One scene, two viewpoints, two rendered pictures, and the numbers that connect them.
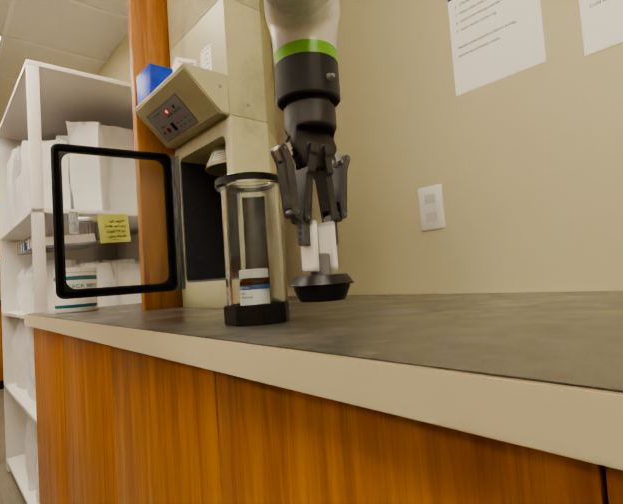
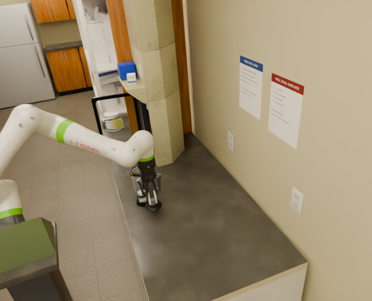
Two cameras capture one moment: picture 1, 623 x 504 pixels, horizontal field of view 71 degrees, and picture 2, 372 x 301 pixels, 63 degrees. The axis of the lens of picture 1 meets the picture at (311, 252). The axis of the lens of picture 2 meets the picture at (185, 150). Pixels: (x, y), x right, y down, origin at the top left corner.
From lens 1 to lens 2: 138 cm
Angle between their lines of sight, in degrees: 40
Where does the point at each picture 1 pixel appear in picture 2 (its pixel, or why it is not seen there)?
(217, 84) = (141, 92)
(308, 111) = (143, 174)
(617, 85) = (273, 148)
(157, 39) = (124, 33)
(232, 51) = (147, 76)
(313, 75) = (143, 167)
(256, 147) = (160, 111)
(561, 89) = (262, 135)
